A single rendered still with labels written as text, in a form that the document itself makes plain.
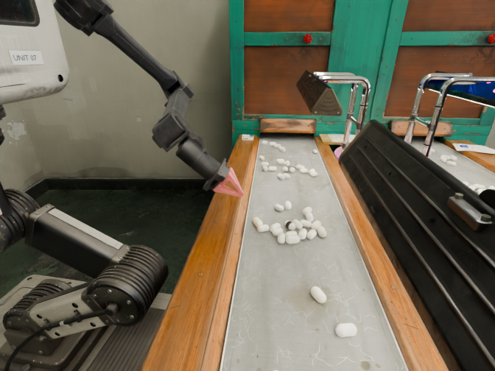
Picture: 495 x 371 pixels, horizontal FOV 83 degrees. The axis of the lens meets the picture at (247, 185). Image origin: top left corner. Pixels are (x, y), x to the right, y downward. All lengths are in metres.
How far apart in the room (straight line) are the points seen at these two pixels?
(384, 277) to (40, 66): 0.79
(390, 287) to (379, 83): 1.17
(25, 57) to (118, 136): 2.09
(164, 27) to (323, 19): 1.27
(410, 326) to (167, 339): 0.42
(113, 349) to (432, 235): 0.84
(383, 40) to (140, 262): 1.43
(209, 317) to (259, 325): 0.09
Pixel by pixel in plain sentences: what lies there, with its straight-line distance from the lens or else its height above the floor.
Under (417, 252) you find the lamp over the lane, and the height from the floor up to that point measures 1.07.
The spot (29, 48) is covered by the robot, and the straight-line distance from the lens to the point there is 0.66.
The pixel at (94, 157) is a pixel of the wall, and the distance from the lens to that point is 2.87.
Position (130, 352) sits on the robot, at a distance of 0.92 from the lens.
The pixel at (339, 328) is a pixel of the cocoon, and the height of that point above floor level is 0.76.
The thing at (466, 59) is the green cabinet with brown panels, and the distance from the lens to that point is 1.80.
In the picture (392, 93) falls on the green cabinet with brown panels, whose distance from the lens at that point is 1.68.
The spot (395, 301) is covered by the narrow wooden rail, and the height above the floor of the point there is 0.76.
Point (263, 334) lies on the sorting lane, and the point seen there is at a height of 0.74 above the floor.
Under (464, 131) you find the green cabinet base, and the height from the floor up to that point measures 0.81.
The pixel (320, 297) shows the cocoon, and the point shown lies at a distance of 0.62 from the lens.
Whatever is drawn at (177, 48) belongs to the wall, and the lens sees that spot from 2.42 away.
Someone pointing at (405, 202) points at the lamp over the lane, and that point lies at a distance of 0.28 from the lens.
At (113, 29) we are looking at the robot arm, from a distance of 0.98.
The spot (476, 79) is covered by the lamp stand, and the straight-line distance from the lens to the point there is 1.16.
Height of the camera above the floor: 1.20
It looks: 26 degrees down
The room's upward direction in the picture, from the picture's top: straight up
